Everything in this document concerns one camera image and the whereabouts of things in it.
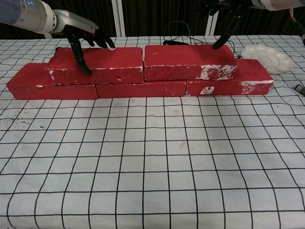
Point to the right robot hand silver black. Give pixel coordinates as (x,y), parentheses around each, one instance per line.
(232,14)

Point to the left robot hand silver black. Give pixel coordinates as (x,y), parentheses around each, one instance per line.
(74,20)

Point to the red brick chipped white corner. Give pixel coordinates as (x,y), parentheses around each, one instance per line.
(114,59)

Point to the red brick white scuffed side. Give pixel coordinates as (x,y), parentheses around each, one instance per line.
(178,56)

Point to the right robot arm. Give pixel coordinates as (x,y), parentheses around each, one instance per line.
(274,3)

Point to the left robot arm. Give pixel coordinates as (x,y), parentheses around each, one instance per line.
(23,13)

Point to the red brick with white blotch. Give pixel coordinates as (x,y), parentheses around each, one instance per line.
(252,69)

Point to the plain red brick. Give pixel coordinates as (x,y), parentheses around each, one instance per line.
(143,89)
(47,91)

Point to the white paint palette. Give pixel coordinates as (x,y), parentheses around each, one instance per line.
(269,59)

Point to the black computer mouse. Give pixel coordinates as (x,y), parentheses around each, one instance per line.
(176,43)

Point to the black pen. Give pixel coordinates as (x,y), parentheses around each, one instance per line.
(299,88)

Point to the white black checked tablecloth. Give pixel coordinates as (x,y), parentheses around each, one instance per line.
(152,167)

